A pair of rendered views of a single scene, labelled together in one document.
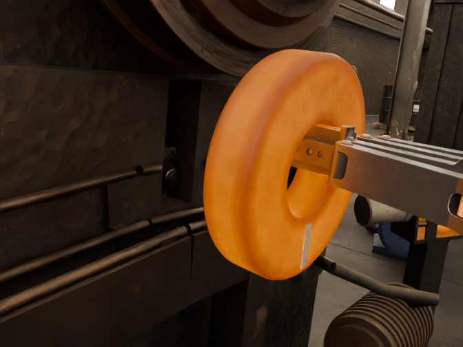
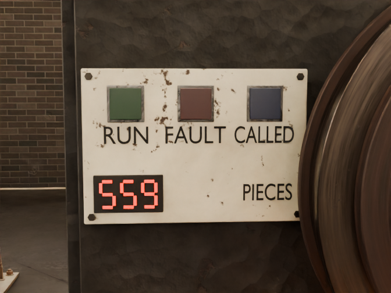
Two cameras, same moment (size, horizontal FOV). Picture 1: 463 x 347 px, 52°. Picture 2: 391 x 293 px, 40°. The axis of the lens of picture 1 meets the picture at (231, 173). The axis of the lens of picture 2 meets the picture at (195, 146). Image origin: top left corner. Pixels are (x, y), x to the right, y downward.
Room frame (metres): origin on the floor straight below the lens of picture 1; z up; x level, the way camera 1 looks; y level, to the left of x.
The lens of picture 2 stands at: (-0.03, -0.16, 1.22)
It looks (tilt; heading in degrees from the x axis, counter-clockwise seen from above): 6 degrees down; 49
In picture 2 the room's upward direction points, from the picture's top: straight up
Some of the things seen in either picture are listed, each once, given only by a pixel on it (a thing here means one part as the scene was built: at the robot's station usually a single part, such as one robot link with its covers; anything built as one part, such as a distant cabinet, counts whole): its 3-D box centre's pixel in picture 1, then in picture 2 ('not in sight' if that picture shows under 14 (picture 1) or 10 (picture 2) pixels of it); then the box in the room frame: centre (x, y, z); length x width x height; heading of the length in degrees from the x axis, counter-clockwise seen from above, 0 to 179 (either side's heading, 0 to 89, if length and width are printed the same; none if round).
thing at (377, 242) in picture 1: (404, 220); not in sight; (2.63, -1.01, 0.17); 0.57 x 0.31 x 0.34; 163
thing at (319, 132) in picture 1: (297, 144); not in sight; (0.32, -0.04, 0.84); 0.07 x 0.01 x 0.03; 53
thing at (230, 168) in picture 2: not in sight; (195, 146); (0.38, 0.31, 1.15); 0.26 x 0.02 x 0.18; 143
